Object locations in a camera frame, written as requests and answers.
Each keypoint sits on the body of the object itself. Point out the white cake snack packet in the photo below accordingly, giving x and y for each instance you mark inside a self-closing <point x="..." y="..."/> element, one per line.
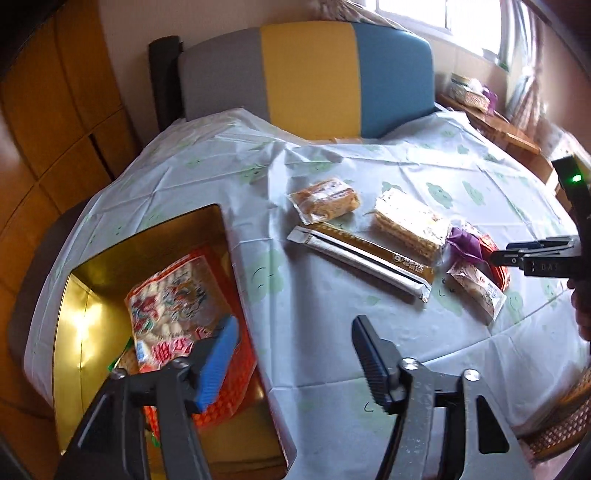
<point x="478" y="290"/>

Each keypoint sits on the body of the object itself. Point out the window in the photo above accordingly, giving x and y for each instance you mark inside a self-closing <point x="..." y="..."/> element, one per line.
<point x="461" y="23"/>

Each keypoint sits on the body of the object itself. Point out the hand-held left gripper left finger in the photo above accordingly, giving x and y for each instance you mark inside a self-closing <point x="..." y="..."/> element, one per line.
<point x="217" y="364"/>

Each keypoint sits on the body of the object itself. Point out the wooden side table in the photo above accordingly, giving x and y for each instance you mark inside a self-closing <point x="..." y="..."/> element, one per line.
<point x="503" y="131"/>

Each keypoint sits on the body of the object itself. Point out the white tablecloth green prints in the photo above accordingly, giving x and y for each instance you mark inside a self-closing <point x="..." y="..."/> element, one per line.
<point x="323" y="350"/>

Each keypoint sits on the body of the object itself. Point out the purple snack packet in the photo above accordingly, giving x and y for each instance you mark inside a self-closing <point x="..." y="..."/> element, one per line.
<point x="464" y="243"/>

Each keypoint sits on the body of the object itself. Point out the green snack packet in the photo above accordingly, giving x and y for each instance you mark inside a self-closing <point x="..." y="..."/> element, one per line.
<point x="121" y="355"/>

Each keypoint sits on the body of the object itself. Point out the wicker chair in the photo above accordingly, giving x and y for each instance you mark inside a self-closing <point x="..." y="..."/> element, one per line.
<point x="563" y="424"/>

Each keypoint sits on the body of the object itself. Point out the long brown white stick packet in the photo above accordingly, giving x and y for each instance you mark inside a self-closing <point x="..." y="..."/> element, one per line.
<point x="360" y="258"/>

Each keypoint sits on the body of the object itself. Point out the grey yellow blue chair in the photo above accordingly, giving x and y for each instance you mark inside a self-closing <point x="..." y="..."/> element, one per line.
<point x="309" y="78"/>

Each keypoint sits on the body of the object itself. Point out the small red snack packet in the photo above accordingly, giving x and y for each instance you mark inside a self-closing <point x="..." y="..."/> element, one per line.
<point x="501" y="277"/>

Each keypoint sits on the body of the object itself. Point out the maroon gift box gold inside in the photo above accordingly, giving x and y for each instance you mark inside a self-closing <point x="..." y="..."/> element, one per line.
<point x="92" y="295"/>

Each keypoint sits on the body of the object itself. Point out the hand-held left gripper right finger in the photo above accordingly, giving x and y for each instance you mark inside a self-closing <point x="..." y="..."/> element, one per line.
<point x="369" y="355"/>

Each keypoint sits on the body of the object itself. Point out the clear brown pastry packet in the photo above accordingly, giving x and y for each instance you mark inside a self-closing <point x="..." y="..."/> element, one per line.
<point x="325" y="199"/>

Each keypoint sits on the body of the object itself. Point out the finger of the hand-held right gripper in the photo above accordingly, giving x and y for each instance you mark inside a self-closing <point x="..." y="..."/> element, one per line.
<point x="545" y="243"/>
<point x="531" y="265"/>

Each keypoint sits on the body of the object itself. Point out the curtain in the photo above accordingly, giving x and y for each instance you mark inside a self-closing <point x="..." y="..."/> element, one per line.
<point x="531" y="101"/>

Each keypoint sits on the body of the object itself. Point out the woven tissue box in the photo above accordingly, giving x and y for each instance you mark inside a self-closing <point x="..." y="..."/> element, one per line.
<point x="468" y="94"/>

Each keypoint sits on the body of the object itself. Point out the wooden cabinet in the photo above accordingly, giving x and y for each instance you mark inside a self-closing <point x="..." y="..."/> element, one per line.
<point x="46" y="115"/>

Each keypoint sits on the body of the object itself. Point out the person's right hand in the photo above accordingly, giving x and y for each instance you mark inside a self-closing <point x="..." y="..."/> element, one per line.
<point x="582" y="314"/>

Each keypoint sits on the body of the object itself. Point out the clear wafer packet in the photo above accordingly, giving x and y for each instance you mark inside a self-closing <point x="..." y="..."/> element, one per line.
<point x="408" y="226"/>

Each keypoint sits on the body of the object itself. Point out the large red patterned snack packet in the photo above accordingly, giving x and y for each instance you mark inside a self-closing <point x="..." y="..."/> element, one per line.
<point x="175" y="295"/>

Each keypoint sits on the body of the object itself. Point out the dark grey chair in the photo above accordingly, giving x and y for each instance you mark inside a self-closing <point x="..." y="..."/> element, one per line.
<point x="32" y="300"/>

